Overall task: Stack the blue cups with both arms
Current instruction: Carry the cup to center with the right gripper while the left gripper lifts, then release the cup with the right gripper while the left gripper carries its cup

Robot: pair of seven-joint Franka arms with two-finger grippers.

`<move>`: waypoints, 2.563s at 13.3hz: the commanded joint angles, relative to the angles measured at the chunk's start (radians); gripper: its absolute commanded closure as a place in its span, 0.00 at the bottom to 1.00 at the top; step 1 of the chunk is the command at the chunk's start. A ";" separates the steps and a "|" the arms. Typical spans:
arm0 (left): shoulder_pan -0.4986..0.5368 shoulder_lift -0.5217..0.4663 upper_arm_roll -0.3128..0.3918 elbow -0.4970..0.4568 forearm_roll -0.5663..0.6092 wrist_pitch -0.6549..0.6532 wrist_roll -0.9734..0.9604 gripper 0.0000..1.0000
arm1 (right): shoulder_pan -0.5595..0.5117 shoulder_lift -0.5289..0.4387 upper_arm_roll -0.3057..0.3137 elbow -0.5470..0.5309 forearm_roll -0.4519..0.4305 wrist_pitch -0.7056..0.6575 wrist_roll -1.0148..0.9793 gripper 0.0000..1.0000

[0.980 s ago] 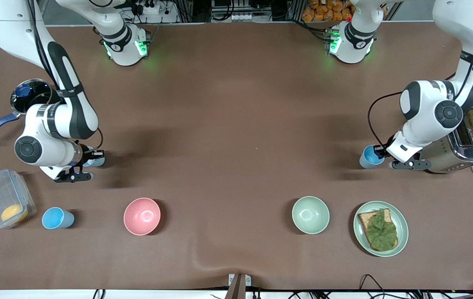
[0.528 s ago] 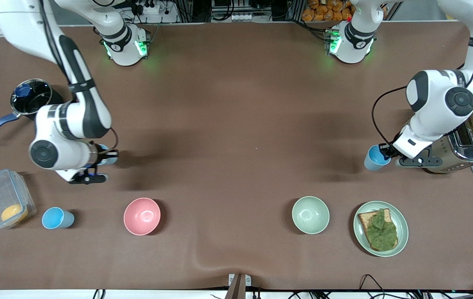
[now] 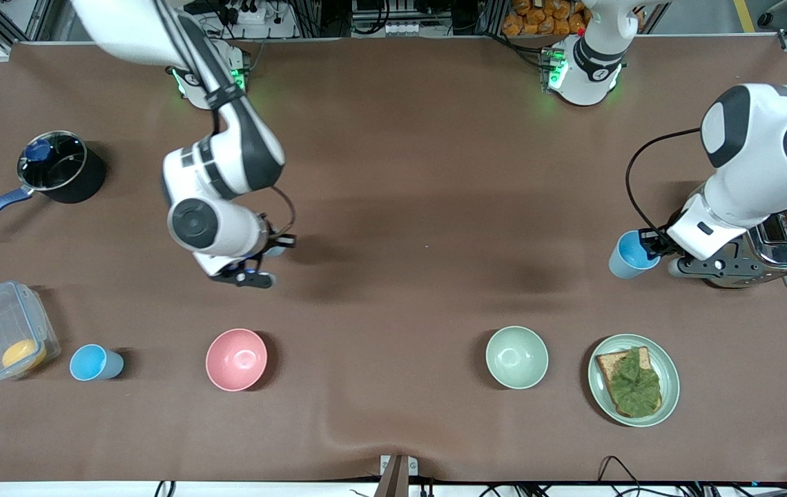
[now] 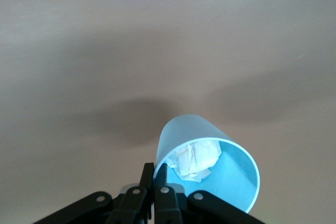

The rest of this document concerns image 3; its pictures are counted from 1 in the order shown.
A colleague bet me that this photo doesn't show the black pot with blue handle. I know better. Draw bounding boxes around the black pot with blue handle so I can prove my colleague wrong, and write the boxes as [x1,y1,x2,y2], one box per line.
[0,131,108,237]

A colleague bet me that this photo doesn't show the pale green plate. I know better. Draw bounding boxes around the pale green plate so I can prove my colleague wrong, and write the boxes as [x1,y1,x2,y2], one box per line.
[587,334,681,428]

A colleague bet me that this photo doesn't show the metal table edge bracket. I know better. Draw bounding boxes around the metal table edge bracket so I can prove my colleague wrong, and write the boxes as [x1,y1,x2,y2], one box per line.
[380,454,418,497]

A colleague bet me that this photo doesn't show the bag of orange buns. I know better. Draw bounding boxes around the bag of orange buns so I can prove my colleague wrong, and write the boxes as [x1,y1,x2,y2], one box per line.
[502,0,591,37]

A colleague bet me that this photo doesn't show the pink bowl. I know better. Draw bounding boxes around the pink bowl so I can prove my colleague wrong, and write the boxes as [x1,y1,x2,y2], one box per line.
[205,329,269,392]

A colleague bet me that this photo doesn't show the white power strip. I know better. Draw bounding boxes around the white power strip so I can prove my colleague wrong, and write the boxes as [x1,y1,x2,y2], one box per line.
[231,0,277,25]

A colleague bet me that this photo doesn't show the bread slice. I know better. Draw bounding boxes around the bread slice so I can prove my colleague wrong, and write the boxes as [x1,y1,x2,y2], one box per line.
[596,347,663,418]

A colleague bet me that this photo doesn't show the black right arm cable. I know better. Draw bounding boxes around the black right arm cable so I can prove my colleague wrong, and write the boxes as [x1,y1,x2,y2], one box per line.
[271,185,296,237]

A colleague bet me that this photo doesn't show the green lettuce leaf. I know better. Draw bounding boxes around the green lettuce leaf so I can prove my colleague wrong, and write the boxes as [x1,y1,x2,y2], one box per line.
[606,347,663,418]

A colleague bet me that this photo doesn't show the pale green bowl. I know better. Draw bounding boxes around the pale green bowl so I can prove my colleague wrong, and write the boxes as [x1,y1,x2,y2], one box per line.
[485,326,550,390]

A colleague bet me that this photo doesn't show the black floor cable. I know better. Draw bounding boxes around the black floor cable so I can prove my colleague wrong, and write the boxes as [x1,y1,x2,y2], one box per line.
[597,456,643,497]

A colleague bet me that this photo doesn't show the glass lid with blue knob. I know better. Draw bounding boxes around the glass lid with blue knob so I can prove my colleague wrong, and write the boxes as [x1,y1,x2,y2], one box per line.
[17,131,87,192]

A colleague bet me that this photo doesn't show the yellow round food item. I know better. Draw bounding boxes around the yellow round food item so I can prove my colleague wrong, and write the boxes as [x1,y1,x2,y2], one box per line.
[1,339,48,370]

